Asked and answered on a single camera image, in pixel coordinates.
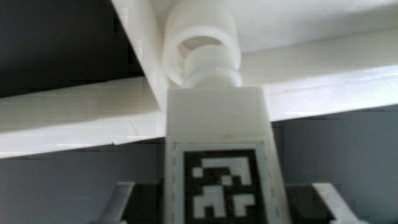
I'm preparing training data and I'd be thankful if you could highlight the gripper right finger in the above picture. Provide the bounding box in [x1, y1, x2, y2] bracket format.
[286, 183, 369, 224]

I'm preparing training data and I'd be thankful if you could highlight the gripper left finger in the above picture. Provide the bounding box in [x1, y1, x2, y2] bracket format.
[94, 182, 163, 224]

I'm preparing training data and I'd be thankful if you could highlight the white U-shaped fence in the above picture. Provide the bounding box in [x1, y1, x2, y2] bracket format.
[0, 65, 398, 159]

